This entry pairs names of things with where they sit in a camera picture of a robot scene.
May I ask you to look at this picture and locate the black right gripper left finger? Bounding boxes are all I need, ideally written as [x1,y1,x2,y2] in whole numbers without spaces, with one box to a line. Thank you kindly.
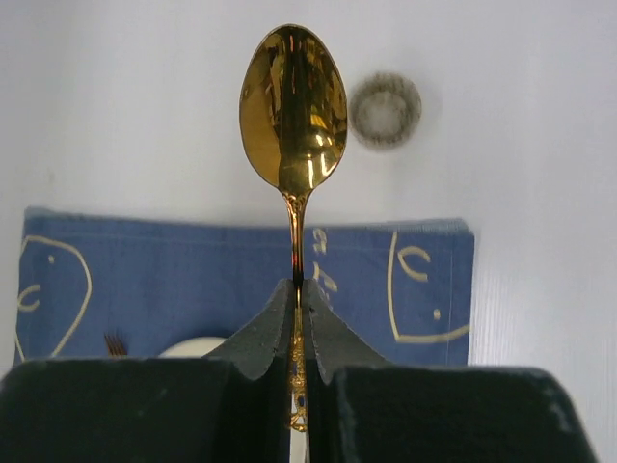
[1,280,295,462]

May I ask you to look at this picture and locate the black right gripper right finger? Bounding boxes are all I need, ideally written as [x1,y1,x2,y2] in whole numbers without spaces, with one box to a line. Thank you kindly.
[303,280,597,462]

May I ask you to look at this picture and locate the cream round plate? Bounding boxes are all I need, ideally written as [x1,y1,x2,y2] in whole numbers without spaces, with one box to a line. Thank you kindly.
[160,337,226,358]

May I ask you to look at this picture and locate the copper fork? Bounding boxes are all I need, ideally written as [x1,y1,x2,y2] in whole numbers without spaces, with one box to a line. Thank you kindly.
[103,332,128,358]

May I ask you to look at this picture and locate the speckled grey cup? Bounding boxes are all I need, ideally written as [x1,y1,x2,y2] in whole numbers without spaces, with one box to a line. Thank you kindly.
[349,71,422,152]

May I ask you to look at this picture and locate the gold spoon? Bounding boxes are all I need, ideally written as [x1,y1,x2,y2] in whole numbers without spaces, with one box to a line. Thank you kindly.
[239,24,348,432]

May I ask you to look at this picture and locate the blue fish placemat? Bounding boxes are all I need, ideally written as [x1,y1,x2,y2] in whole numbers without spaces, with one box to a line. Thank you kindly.
[14,208,474,366]

